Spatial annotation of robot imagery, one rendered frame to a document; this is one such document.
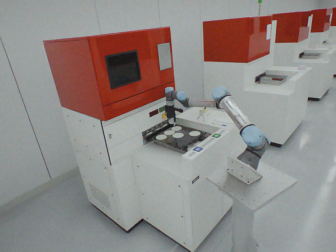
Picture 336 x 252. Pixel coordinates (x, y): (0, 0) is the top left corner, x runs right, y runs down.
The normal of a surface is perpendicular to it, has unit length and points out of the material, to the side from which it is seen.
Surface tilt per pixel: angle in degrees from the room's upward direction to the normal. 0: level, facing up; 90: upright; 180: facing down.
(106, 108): 90
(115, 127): 90
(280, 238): 0
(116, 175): 90
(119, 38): 90
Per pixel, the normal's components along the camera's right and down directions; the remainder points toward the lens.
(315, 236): -0.10, -0.91
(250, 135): -0.48, -0.28
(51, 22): 0.73, 0.21
